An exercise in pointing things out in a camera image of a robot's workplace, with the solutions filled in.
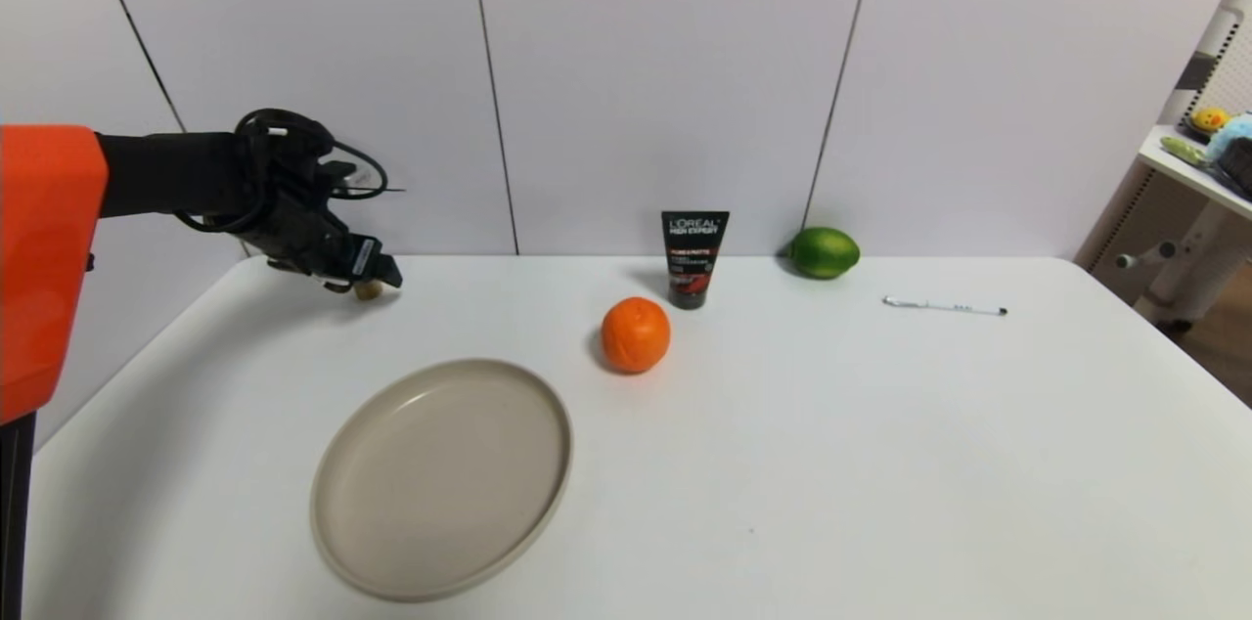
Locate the white marker pen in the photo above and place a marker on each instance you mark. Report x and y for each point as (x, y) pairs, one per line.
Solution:
(941, 306)

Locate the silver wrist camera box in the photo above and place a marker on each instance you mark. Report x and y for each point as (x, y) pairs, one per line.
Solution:
(354, 178)

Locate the beige brown round plate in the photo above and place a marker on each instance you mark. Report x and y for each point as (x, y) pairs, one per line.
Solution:
(440, 483)

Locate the green lime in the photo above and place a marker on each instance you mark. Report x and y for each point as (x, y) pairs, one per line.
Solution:
(825, 253)

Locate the yellow plush toy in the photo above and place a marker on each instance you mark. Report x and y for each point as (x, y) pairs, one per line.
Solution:
(1210, 119)

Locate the white side desk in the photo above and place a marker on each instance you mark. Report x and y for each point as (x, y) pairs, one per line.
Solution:
(1198, 248)

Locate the black L'Oreal cosmetic tube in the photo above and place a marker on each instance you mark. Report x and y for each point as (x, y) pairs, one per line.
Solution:
(694, 258)

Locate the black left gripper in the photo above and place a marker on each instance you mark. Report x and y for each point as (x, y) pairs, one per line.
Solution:
(363, 258)

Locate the dark woven basket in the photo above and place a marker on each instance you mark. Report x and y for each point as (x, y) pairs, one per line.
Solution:
(1240, 166)

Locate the orange and black left arm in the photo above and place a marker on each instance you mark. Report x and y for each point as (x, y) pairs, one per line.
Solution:
(49, 258)

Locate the white pegboard panel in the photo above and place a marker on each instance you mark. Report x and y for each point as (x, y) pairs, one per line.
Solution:
(1230, 63)

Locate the orange fruit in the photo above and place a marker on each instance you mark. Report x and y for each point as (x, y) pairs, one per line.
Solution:
(636, 336)

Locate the small wooden cork cylinder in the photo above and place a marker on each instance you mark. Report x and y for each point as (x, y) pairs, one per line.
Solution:
(369, 291)

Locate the green toy vegetable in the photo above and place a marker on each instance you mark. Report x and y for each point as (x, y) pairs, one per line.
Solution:
(1183, 150)

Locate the light blue plush toy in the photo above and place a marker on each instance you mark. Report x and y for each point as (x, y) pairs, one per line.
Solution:
(1236, 133)

